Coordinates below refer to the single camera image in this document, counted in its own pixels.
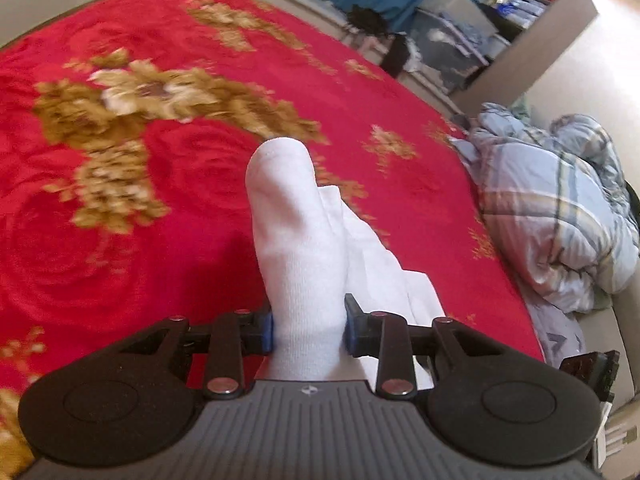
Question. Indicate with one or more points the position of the dark hanging clothes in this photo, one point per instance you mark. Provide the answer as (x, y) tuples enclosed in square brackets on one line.
[(375, 25)]

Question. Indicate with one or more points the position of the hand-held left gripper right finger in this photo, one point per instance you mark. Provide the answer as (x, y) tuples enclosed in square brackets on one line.
[(350, 331)]

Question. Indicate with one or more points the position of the grey cloth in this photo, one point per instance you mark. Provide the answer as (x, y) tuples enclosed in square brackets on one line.
[(557, 332)]

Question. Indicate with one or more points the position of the white sock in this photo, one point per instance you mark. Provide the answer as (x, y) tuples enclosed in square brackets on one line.
[(300, 240)]

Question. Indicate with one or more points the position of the blue plaid duvet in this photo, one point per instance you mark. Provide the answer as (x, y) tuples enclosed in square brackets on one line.
[(550, 200)]

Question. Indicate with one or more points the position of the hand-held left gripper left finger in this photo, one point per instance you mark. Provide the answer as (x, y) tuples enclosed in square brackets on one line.
[(269, 333)]

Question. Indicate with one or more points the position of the grey storage box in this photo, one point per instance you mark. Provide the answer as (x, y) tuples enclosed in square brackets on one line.
[(450, 35)]

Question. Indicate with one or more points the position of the beige open shelf cabinet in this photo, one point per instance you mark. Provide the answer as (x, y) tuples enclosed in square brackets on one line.
[(560, 15)]

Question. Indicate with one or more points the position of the red floral blanket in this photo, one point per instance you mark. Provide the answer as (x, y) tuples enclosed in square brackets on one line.
[(150, 185)]

